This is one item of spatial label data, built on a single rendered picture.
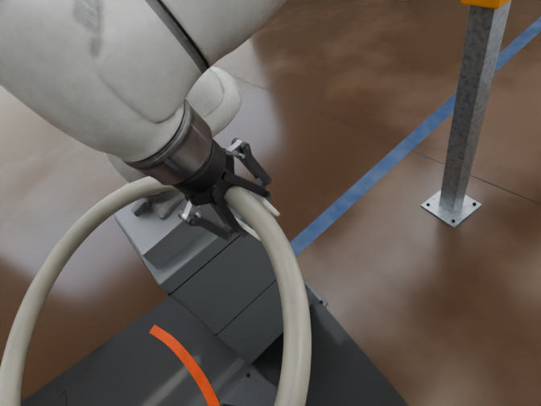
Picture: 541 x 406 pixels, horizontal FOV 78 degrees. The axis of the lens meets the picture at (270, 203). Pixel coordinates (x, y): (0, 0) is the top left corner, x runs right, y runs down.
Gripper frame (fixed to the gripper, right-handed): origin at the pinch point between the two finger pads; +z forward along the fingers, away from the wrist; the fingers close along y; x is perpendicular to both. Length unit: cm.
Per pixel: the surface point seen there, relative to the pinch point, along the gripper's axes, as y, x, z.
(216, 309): 30, -28, 55
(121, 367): 91, -77, 94
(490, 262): -49, 32, 127
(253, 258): 8, -26, 52
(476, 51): -88, -1, 52
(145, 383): 87, -60, 94
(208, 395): 69, -31, 96
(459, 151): -76, 2, 93
